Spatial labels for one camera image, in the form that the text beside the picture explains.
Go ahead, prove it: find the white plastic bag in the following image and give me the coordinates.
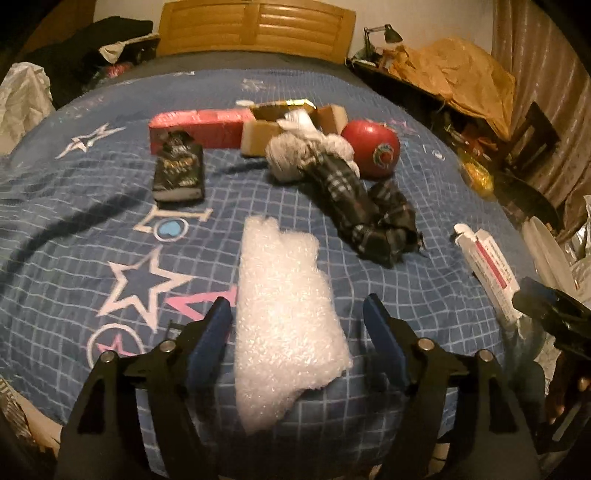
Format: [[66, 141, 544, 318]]
[[0, 61, 56, 158]]

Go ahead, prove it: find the blue star printed blanket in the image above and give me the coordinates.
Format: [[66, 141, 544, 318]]
[[0, 69, 550, 480]]

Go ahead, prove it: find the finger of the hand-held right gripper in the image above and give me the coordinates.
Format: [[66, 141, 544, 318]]
[[538, 318, 591, 366], [512, 276, 591, 330]]

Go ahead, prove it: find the white box with red label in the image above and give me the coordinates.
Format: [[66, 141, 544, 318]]
[[452, 223, 525, 324]]

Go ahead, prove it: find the dark plaid scarf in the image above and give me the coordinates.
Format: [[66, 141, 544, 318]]
[[265, 131, 426, 268]]

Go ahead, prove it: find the beige curtain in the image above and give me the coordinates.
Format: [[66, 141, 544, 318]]
[[492, 0, 591, 241]]

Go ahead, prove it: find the wooden headboard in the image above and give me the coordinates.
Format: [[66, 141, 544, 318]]
[[158, 0, 357, 64]]

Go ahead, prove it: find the gold box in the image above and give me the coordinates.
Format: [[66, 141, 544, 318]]
[[248, 98, 317, 124]]

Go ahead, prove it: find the pile of black clothes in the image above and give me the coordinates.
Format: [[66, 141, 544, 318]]
[[23, 16, 160, 109]]

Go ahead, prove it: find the dark wooden chair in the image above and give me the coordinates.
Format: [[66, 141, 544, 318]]
[[496, 102, 561, 232]]

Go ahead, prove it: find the white bubble wrap sheet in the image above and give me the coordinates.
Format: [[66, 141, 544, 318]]
[[233, 215, 354, 435]]

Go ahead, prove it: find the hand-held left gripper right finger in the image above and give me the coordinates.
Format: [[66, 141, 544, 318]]
[[362, 293, 541, 480]]

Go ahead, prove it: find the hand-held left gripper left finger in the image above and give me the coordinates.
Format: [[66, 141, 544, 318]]
[[55, 295, 234, 480]]

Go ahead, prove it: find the tan sponge block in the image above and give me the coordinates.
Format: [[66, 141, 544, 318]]
[[241, 120, 282, 158]]

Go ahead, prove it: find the grey bed sheet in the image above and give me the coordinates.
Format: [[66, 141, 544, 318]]
[[111, 50, 354, 90]]

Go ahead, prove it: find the yellow snack bag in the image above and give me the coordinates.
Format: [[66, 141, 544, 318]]
[[459, 152, 497, 199]]

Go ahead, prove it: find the black desk lamp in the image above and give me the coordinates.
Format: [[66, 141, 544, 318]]
[[362, 23, 403, 61]]

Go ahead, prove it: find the yellow cloth pile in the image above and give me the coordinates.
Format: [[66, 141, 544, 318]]
[[392, 37, 517, 141]]

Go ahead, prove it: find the red tissue pack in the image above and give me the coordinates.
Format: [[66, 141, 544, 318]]
[[148, 108, 252, 155]]

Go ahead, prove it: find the red apple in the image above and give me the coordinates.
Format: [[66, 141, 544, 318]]
[[341, 120, 400, 180]]

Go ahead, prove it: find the black snack packet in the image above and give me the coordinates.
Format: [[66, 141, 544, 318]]
[[152, 130, 205, 202]]

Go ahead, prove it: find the small cardboard box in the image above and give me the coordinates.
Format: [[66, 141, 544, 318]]
[[316, 105, 348, 136]]

